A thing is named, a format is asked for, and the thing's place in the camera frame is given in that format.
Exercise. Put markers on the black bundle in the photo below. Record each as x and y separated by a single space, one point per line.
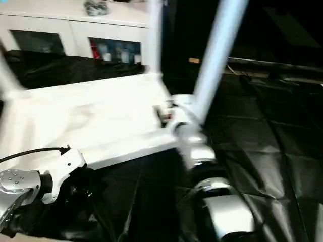
97 6

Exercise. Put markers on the white plastic table top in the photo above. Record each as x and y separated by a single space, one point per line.
88 113

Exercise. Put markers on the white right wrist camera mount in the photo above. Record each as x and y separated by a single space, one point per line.
184 106

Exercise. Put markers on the red item in cabinet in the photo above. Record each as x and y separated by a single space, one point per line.
95 50

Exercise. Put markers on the black table mat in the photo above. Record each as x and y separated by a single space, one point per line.
265 138

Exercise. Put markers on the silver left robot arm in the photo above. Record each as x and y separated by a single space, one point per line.
15 181

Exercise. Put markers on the white glass-door cabinet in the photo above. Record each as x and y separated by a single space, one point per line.
63 25

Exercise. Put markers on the white jar in cabinet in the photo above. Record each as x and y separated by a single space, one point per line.
137 59

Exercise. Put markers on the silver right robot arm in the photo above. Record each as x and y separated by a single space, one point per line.
227 209

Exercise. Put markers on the black rod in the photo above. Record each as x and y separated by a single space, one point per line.
277 66

